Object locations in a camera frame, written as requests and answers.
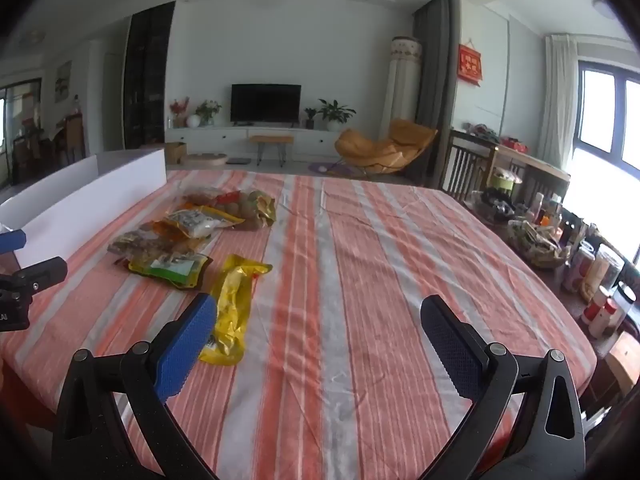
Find large window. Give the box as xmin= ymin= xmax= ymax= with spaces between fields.
xmin=575 ymin=60 xmax=640 ymax=181

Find red white bottle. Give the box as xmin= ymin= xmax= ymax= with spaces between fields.
xmin=580 ymin=285 xmax=621 ymax=338

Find clear packet grain bars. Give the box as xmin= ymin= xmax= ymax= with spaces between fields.
xmin=182 ymin=185 xmax=226 ymax=206

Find yellow snack packet green label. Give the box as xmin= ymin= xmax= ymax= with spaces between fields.
xmin=127 ymin=251 xmax=213 ymax=291

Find small wooden bench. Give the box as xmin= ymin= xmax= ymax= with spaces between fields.
xmin=248 ymin=135 xmax=295 ymax=167

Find red label packet round balls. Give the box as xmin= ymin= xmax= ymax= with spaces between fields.
xmin=215 ymin=189 xmax=277 ymax=231

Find green pot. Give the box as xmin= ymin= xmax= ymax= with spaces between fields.
xmin=487 ymin=167 xmax=523 ymax=193

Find clear jar black lid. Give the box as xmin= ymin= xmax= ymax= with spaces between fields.
xmin=612 ymin=280 xmax=638 ymax=321

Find yellow-edged clear packet white label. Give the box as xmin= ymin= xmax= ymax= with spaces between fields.
xmin=162 ymin=206 xmax=246 ymax=238

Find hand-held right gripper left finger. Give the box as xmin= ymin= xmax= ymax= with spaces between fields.
xmin=52 ymin=292 xmax=221 ymax=480

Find large potted plant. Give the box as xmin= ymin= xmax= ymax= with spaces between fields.
xmin=317 ymin=99 xmax=357 ymax=132

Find red wall hanging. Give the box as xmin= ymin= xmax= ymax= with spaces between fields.
xmin=458 ymin=42 xmax=484 ymax=83

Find white foam board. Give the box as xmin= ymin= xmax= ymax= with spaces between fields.
xmin=0 ymin=149 xmax=167 ymax=268

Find white lidded jar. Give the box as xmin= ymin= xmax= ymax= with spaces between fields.
xmin=582 ymin=245 xmax=626 ymax=301

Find wooden sideboard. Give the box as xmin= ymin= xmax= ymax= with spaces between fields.
xmin=447 ymin=129 xmax=571 ymax=201

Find wicker basket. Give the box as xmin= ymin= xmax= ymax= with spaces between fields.
xmin=507 ymin=217 xmax=571 ymax=268

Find red flowers in vase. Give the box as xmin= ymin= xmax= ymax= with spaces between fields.
xmin=169 ymin=97 xmax=190 ymax=128

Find long yellow snack packet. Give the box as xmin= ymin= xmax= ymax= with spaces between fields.
xmin=199 ymin=254 xmax=273 ymax=366

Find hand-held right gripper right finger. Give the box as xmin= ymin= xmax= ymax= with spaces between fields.
xmin=420 ymin=294 xmax=586 ymax=480

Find dark wooden chair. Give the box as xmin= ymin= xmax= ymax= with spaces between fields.
xmin=440 ymin=130 xmax=493 ymax=196

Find grey curtain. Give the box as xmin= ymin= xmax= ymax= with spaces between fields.
xmin=412 ymin=0 xmax=453 ymax=131

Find orange striped tablecloth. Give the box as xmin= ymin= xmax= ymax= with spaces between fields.
xmin=0 ymin=169 xmax=598 ymax=480

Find black television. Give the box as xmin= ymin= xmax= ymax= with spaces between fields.
xmin=231 ymin=83 xmax=302 ymax=125

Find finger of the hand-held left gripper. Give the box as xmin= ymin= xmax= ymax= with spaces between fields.
xmin=0 ymin=229 xmax=27 ymax=254
xmin=0 ymin=256 xmax=69 ymax=295

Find black glass cabinet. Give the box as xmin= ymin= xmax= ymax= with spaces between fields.
xmin=123 ymin=1 xmax=176 ymax=148

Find white television cabinet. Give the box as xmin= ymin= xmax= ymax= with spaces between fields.
xmin=165 ymin=126 xmax=351 ymax=163

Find covered standing air conditioner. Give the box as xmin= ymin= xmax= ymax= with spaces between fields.
xmin=382 ymin=36 xmax=423 ymax=133

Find orange lounge chair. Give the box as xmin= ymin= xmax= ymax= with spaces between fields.
xmin=334 ymin=118 xmax=438 ymax=178

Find clear packet brown snacks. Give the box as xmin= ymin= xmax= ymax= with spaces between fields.
xmin=106 ymin=220 xmax=201 ymax=261

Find green plant in vase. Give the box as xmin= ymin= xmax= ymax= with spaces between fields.
xmin=195 ymin=100 xmax=222 ymax=127

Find white curtain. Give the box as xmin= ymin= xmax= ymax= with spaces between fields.
xmin=537 ymin=34 xmax=581 ymax=166

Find round wooden tray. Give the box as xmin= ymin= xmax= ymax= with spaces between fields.
xmin=182 ymin=152 xmax=228 ymax=167

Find framed wall picture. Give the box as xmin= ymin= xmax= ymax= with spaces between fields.
xmin=54 ymin=61 xmax=72 ymax=98

